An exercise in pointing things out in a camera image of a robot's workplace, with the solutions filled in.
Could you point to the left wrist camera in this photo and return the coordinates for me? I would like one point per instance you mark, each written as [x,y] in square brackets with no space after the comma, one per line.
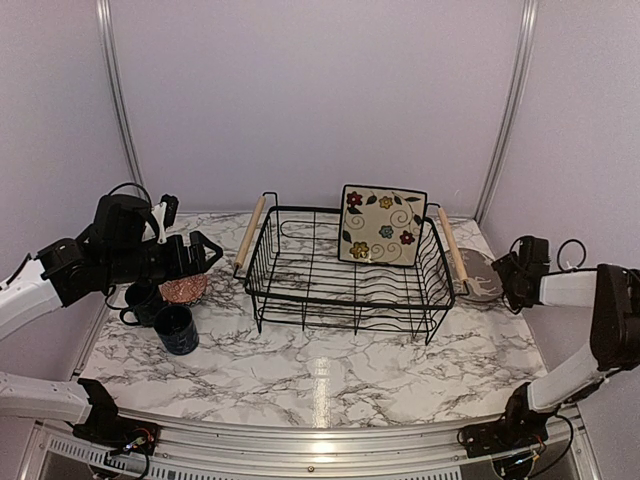
[165,213]

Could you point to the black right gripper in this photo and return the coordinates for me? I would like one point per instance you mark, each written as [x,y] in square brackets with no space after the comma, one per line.
[503,266]

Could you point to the right aluminium wall post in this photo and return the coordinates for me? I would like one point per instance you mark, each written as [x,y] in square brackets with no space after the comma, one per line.
[515,94]

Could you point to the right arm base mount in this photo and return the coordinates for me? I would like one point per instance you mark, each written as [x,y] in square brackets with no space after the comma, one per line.
[510,430]

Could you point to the wooden rack handle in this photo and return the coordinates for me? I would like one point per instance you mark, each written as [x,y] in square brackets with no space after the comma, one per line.
[247,239]
[453,248]

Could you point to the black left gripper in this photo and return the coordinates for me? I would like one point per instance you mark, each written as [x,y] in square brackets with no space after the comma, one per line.
[196,265]

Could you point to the left aluminium wall post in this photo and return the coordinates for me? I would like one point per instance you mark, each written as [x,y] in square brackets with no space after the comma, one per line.
[106,31]

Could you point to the left wooden rack handle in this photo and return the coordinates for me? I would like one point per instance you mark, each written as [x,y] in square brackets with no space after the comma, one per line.
[247,239]

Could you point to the grey reindeer round plate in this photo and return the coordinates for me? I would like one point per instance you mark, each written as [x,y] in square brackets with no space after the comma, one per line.
[483,284]

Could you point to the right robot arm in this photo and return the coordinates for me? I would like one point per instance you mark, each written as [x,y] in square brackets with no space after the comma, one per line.
[587,316]

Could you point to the aluminium front rail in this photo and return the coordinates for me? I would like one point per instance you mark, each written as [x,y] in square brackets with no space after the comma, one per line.
[190,449]

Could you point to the aluminium wall post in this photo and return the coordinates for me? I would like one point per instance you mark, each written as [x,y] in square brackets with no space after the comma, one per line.
[106,31]
[515,94]

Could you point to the square floral ceramic plate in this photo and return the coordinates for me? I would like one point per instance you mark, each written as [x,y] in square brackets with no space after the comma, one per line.
[380,225]

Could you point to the right wooden rack handle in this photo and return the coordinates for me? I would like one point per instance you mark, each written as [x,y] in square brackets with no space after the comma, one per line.
[453,248]

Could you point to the dark blue ceramic mug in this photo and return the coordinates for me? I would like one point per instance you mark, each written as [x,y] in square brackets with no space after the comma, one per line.
[175,326]

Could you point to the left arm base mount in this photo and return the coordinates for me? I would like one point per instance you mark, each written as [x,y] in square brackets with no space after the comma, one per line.
[105,426]

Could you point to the black wire dish rack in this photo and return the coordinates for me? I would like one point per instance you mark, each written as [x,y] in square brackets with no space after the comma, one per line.
[293,277]

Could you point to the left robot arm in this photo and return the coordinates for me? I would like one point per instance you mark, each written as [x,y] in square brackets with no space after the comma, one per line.
[43,284]

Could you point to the blue white patterned bowl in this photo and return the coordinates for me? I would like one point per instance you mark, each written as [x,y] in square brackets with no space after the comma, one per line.
[185,291]

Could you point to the dark green ceramic mug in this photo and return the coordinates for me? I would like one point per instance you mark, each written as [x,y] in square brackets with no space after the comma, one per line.
[143,302]

